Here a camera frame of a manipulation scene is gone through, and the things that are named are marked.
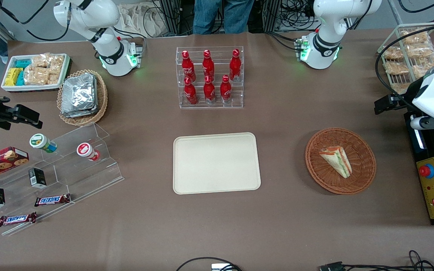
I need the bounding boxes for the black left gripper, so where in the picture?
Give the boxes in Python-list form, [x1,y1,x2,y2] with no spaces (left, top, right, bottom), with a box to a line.
[374,77,425,114]

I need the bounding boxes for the triangular sandwich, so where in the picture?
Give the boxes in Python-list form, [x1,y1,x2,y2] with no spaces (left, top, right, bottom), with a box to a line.
[318,146,353,179]

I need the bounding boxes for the white rectangular snack tray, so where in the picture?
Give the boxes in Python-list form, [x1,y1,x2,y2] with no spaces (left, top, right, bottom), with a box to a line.
[1,53,71,93]

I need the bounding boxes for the light tan wicker basket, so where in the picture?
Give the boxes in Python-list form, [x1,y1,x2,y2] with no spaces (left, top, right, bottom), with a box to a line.
[57,69,108,126]

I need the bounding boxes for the brown wicker basket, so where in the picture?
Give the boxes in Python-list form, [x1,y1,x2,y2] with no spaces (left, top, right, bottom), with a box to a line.
[305,128,377,195]

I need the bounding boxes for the beige plastic tray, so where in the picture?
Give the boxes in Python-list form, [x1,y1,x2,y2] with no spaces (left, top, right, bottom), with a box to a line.
[173,132,261,195]

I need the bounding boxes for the bagged fried snack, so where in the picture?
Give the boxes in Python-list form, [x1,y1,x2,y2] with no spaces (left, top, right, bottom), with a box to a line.
[405,44,434,59]
[384,61,410,75]
[400,30,430,46]
[383,46,404,61]
[390,82,410,94]
[411,55,434,78]

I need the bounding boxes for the green lid yogurt cup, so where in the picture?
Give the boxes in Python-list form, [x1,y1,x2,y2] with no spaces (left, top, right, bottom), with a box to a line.
[29,133,58,154]

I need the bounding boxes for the clear bag rice crackers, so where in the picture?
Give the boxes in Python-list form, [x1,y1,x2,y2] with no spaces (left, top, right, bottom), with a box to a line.
[47,68,62,85]
[49,55,65,70]
[32,54,51,68]
[24,67,50,85]

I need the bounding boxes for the yellow snack pack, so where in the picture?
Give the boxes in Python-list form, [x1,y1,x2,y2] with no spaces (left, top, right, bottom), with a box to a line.
[5,68,22,87]

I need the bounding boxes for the black machine housing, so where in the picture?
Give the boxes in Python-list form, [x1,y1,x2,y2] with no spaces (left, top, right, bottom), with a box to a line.
[403,109,434,226]

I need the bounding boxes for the silver foil pack stack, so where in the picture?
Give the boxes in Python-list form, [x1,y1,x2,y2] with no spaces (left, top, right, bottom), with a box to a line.
[61,73,99,119]

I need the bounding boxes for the red lid yogurt cup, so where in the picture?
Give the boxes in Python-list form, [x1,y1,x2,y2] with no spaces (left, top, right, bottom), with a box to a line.
[76,142,101,162]

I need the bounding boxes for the clear acrylic stepped display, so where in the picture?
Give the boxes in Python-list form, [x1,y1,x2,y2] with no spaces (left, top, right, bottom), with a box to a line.
[0,122,124,236]

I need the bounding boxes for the Snickers chocolate bar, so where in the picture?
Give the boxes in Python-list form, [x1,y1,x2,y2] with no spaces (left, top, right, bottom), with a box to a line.
[34,193,71,207]
[0,212,37,227]

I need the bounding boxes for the beige cloth bag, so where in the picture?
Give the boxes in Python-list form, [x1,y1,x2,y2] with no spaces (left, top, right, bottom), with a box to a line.
[117,2,168,38]

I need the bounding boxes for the black equipment rack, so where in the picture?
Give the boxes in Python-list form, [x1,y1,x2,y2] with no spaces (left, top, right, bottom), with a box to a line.
[261,0,282,33]
[153,0,182,37]

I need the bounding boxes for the red cola bottle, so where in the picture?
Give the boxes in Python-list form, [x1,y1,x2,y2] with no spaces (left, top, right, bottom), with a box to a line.
[202,49,215,80]
[184,77,198,105]
[220,75,232,104]
[229,49,241,82]
[181,50,196,81]
[203,75,216,104]

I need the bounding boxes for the clear acrylic bottle rack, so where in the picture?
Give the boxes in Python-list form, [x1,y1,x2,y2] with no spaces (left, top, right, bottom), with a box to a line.
[176,46,245,110]

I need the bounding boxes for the person legs blue jeans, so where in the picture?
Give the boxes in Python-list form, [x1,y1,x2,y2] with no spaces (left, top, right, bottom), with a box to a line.
[193,0,255,35]

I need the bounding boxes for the white wire rack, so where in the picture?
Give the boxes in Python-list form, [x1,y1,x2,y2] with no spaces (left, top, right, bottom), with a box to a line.
[377,23,434,94]

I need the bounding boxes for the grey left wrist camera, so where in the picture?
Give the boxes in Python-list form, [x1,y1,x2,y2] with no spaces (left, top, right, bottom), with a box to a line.
[410,116,434,131]

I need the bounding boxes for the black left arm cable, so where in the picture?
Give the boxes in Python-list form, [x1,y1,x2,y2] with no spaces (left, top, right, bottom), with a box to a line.
[374,23,434,111]

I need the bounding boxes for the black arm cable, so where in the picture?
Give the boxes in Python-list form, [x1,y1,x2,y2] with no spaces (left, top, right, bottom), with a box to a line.
[374,23,434,111]
[0,0,70,42]

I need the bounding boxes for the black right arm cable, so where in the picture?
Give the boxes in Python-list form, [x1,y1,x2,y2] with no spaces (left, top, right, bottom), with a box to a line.
[0,0,70,42]

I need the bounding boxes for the tangled black floor cables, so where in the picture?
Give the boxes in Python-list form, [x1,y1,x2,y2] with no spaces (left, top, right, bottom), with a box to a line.
[279,0,319,32]

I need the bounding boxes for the black cable bundle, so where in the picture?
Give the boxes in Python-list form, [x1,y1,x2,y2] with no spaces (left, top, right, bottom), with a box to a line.
[319,250,434,271]

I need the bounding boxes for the black looped cable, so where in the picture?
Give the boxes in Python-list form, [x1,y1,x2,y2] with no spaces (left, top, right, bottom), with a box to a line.
[176,257,244,271]

